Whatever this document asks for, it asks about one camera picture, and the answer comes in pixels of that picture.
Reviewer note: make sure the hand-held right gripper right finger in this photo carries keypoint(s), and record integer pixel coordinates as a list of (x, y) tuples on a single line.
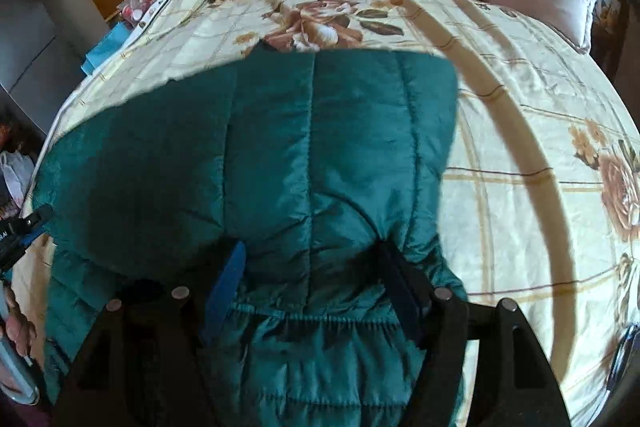
[(400, 287)]

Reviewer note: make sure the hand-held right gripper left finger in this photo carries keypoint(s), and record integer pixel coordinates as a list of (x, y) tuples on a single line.
[(225, 292)]

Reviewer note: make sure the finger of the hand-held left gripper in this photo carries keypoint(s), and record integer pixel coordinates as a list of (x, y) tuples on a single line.
[(39, 221)]

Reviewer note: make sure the green quilted jacket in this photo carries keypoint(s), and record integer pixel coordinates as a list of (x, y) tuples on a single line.
[(310, 167)]

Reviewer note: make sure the person's left hand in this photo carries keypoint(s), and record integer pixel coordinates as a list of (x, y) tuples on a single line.
[(19, 324)]

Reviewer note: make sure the white plastic bag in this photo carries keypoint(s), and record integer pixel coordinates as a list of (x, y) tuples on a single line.
[(15, 177)]

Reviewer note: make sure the blue paper bag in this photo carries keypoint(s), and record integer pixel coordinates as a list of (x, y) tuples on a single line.
[(107, 44)]

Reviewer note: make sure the bed with floral checked sheet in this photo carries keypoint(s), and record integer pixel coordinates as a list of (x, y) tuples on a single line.
[(525, 132)]

